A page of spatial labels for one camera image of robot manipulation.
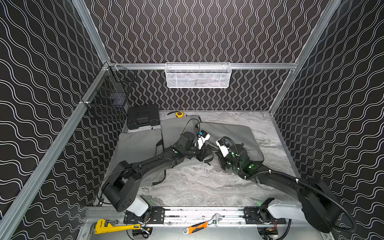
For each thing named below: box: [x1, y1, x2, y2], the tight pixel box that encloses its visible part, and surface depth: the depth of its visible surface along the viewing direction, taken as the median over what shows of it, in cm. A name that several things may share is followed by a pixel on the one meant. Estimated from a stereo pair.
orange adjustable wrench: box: [183, 213, 223, 235], surface depth 73 cm
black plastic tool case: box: [127, 105, 160, 130], surface depth 112 cm
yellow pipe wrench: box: [94, 219, 142, 235], surface depth 72 cm
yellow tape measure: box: [175, 111, 184, 118], surface depth 119 cm
